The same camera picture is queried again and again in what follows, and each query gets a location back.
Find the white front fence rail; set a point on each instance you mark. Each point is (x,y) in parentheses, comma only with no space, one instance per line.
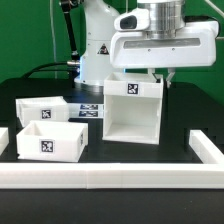
(106,175)

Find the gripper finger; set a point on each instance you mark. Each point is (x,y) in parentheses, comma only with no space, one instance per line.
(170,76)
(151,72)

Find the white marker sheet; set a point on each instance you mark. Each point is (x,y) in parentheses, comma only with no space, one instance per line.
(86,110)

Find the white front drawer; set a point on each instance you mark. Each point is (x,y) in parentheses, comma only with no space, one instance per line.
(52,141)

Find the white drawer cabinet box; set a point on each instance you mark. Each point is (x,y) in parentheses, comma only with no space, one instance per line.
(133,107)

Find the white drawer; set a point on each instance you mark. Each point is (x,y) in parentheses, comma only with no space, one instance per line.
(42,109)
(52,141)

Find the white right fence rail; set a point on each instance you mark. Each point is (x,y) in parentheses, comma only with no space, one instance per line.
(205,149)

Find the white fence rail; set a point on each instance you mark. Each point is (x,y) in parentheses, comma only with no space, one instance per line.
(4,139)
(205,149)
(106,175)

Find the black camera pole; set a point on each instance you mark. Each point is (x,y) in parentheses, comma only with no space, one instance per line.
(67,6)

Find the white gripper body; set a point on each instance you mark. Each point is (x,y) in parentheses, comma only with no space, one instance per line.
(161,37)

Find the white left fence rail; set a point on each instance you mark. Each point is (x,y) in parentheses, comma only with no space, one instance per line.
(4,139)

